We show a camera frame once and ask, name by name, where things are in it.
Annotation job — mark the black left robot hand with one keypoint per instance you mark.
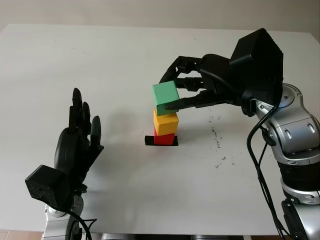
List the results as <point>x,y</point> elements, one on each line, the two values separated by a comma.
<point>72,150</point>

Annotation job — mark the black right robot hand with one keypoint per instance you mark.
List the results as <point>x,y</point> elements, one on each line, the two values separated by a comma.
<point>217,75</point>

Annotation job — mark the green wooden block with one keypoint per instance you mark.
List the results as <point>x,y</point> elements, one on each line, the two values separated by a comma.
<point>165,95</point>

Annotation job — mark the yellow wooden block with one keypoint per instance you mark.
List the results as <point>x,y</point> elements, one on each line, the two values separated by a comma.
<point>166,123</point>

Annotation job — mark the red wooden block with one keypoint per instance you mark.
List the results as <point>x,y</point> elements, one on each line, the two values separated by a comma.
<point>163,139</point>

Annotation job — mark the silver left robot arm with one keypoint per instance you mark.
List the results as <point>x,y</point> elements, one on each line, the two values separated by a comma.
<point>57,220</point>

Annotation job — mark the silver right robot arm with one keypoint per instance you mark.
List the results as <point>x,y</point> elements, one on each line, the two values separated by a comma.
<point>292,132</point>

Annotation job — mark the black tape strip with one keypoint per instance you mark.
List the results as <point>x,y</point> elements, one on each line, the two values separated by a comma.
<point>149,140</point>

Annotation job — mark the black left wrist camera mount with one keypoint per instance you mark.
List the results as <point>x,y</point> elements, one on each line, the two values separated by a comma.
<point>47,185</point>

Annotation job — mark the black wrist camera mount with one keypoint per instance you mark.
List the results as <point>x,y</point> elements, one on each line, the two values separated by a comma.
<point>260,65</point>
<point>47,185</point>

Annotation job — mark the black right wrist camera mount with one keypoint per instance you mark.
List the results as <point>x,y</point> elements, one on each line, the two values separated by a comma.
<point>260,65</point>

